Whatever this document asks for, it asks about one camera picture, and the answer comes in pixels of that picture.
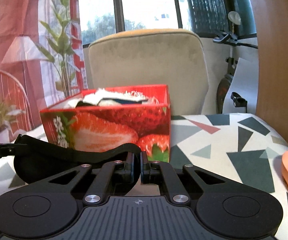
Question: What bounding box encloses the black soft cloth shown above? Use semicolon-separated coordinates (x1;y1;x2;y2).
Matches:
11;135;141;195

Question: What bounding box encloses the clear plastic packaging bag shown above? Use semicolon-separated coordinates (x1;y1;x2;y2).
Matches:
97;98;148;106

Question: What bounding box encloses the white tissue paper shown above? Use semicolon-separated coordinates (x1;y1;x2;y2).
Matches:
62;98;83;109

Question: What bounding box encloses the white fluffy scarf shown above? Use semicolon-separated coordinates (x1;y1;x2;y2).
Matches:
82;88;159;106

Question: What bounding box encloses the red strawberry cardboard box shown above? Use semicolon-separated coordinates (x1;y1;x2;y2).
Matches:
40;85;171;162

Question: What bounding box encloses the geometric patterned tablecloth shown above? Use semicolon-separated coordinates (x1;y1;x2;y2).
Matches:
0;113;288;240

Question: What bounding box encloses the beige upholstered chair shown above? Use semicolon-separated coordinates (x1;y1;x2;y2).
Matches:
88;29;209;115

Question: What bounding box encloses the wooden board panel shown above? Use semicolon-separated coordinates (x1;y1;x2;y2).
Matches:
251;0;288;143

